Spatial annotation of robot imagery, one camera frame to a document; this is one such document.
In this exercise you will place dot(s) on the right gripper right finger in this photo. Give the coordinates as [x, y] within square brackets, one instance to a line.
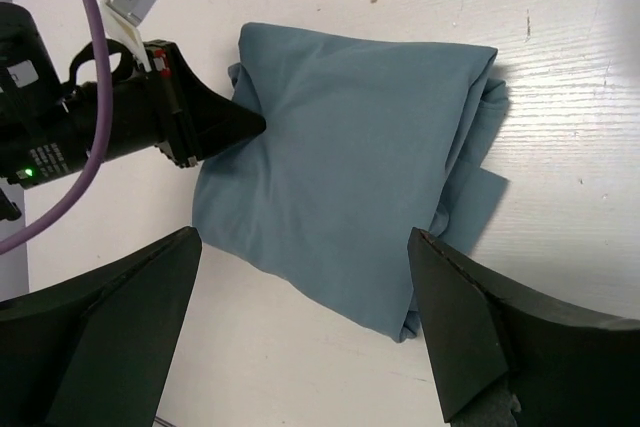
[504, 354]

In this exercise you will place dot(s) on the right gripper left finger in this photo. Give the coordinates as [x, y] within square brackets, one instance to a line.
[95, 350]

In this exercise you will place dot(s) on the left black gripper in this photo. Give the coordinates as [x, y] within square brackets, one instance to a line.
[48, 127]

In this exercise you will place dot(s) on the grey-blue t shirt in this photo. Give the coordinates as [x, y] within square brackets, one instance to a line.
[365, 140]

